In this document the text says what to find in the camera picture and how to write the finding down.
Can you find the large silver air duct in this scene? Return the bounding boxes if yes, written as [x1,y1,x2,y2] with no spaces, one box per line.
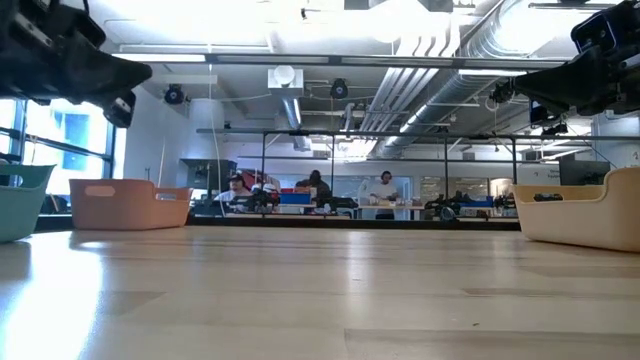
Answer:
[374,0,571,159]

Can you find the orange plastic bin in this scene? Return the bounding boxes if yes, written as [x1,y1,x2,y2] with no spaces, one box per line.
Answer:
[68,178,194,232]

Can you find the silver ceiling pipes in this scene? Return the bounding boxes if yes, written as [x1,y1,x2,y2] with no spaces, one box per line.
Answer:
[357,19,441,134]

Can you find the blue background box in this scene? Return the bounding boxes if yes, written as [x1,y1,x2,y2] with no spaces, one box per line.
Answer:
[278,192,312,206]

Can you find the black aluminium table frame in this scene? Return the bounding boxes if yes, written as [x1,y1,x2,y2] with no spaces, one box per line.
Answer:
[33,213,522,232]

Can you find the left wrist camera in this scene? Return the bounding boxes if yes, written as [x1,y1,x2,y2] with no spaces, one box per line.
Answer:
[12,0,108,51]

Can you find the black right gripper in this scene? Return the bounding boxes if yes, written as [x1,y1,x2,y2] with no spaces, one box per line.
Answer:
[511,42,640,126]

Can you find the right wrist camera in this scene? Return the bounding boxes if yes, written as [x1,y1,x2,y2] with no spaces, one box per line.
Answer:
[569,0,640,57]

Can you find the black round ceiling device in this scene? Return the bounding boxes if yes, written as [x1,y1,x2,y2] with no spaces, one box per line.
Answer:
[163,83,186,106]
[329,77,350,100]

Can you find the white ceiling unit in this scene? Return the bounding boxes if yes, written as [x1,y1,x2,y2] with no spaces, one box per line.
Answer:
[267,64,305,99]

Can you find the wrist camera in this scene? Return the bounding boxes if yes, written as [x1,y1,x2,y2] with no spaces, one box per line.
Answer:
[12,0,108,51]
[569,0,640,57]

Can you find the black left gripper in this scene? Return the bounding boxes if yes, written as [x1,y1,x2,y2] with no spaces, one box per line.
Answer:
[0,0,154,129]

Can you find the teal plastic bin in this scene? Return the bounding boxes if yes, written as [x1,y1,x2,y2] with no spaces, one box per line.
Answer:
[0,163,56,245]

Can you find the yellow plastic bin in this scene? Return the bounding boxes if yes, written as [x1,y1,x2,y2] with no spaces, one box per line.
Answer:
[510,166,640,254]

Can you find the black background rig frame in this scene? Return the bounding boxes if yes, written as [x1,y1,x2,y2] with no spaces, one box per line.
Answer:
[195,127,640,221]

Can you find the black overhead crossbar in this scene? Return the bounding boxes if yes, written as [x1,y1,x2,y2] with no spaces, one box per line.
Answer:
[112,52,571,72]

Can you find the person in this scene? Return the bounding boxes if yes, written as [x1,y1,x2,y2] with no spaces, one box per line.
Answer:
[294,169,333,200]
[367,170,401,220]
[214,172,254,204]

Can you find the red background machine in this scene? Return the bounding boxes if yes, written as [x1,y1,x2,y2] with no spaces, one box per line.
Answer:
[248,170,275,190]

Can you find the white hanging cable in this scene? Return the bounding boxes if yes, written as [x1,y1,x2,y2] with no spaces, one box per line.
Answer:
[207,69,226,216]

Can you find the black background monitor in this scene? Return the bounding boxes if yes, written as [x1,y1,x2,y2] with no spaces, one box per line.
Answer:
[558,159,612,187]

